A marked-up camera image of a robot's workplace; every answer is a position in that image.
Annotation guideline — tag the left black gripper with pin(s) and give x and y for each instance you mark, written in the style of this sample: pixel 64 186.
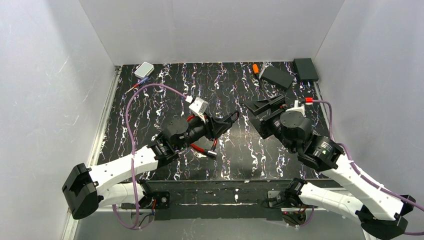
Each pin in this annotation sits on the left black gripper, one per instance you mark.
pixel 210 127

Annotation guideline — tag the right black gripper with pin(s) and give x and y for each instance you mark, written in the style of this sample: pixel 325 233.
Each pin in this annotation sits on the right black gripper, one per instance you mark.
pixel 268 115

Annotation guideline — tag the red cable lock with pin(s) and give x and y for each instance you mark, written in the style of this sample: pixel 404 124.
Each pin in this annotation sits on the red cable lock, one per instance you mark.
pixel 211 153

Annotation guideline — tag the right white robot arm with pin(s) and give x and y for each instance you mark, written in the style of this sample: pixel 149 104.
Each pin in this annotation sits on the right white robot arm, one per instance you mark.
pixel 379 211

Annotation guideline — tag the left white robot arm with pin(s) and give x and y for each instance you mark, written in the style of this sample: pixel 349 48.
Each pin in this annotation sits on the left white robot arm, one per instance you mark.
pixel 88 188

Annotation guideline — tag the black flat box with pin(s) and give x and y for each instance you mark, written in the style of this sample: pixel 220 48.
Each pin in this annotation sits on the black flat box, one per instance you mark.
pixel 275 76

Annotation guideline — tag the black box in corner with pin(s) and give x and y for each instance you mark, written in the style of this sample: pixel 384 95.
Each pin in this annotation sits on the black box in corner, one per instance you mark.
pixel 305 70

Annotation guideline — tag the red blue pen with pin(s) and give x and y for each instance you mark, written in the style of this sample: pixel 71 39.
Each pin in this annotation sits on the red blue pen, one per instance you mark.
pixel 139 83

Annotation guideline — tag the white rectangular box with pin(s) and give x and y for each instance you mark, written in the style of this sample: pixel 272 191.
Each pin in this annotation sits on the white rectangular box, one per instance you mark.
pixel 144 70

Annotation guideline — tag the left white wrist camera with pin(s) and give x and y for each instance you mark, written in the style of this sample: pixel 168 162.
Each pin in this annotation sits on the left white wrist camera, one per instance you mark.
pixel 198 108

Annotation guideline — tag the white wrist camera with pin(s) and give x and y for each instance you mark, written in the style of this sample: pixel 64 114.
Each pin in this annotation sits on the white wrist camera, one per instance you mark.
pixel 299 107
pixel 198 108

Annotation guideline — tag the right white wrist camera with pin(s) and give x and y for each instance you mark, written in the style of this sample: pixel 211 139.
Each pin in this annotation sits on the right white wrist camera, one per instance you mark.
pixel 299 107

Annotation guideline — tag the orange-handled screwdriver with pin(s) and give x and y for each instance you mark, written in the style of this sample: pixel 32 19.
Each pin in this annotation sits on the orange-handled screwdriver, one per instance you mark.
pixel 256 71

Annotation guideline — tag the aluminium frame rail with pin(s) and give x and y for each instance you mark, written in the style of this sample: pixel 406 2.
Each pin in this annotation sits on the aluminium frame rail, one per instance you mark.
pixel 71 224

